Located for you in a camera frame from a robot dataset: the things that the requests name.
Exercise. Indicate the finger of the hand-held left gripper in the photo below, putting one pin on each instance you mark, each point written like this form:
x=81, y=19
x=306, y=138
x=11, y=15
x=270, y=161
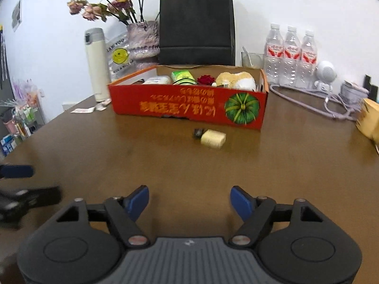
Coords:
x=17, y=171
x=38, y=196

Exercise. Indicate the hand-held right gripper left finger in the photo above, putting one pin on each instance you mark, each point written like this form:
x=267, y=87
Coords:
x=137, y=201

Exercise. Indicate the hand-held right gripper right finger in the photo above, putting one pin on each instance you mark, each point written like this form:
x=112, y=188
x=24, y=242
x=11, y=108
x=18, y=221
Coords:
x=241, y=202

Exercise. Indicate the small yellow bottle dark cap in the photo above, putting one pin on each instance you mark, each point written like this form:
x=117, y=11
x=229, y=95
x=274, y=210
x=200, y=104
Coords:
x=213, y=139

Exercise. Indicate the red cardboard box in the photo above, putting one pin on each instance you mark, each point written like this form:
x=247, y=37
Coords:
x=183, y=103

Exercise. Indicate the white and yellow plush hamster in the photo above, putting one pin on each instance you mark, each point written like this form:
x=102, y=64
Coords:
x=234, y=80

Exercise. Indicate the red fabric rose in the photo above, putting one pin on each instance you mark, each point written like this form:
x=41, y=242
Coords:
x=205, y=80

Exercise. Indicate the green tissue pack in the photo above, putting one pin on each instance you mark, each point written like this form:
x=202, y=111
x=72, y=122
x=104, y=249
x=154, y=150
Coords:
x=183, y=77

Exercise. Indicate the cluttered storage shelf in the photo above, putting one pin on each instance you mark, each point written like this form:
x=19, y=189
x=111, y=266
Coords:
x=20, y=118

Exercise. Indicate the striped paper sachet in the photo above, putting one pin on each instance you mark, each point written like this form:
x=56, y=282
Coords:
x=83, y=110

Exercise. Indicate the small white sachet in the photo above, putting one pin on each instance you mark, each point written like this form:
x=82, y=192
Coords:
x=103, y=105

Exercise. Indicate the white thermos bottle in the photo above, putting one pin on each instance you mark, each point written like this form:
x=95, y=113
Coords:
x=97, y=68

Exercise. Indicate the clear glass cup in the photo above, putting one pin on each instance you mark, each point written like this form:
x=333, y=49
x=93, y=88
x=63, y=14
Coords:
x=257, y=60

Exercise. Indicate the white spoon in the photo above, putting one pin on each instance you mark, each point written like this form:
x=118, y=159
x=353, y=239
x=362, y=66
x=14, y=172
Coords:
x=248, y=56

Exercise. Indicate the clear smiley face bag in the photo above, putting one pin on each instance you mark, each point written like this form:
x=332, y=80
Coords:
x=120, y=56

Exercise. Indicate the yellow bear mug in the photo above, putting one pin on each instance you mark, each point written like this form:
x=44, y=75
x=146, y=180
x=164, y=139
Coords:
x=368, y=118

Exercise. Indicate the white robot-shaped speaker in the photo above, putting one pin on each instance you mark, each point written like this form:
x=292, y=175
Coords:
x=325, y=72

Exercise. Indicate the grey tin box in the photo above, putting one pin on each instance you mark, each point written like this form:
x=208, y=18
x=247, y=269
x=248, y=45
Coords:
x=352, y=91

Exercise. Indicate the pink textured vase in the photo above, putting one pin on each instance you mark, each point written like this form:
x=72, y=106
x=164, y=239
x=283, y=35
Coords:
x=143, y=38

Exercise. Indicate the black paper bag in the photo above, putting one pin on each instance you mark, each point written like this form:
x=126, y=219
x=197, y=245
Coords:
x=195, y=26

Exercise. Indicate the white wall socket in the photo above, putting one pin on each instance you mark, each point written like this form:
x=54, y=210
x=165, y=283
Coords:
x=69, y=106

